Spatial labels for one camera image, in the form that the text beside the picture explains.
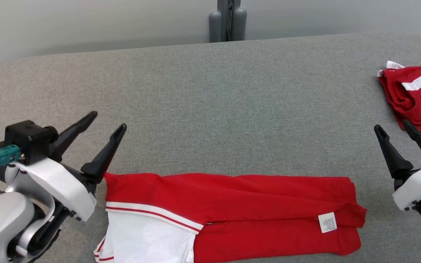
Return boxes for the red shorts with white stripe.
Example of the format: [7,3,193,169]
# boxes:
[378,61,421,144]

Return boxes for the grey cylinder post foot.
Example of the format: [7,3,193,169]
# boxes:
[209,11,223,43]
[232,7,247,41]

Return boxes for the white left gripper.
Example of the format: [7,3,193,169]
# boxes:
[13,111,127,222]

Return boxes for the red white numbered jersey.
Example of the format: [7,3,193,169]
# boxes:
[94,172,367,263]

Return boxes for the grey metal partition post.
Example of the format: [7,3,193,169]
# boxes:
[217,0,241,42]

